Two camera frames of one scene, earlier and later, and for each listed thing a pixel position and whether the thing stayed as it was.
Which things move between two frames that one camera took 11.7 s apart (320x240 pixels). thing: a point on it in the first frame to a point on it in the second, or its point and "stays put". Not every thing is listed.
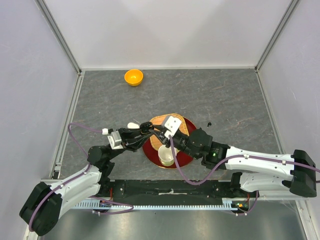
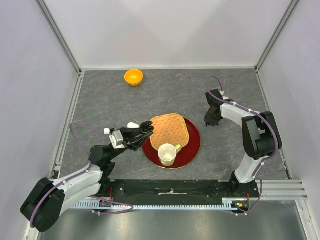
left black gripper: (127, 134) stays put
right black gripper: (164, 139) to (213, 122)
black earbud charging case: (144, 127) stays put
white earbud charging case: (132, 125) stays put
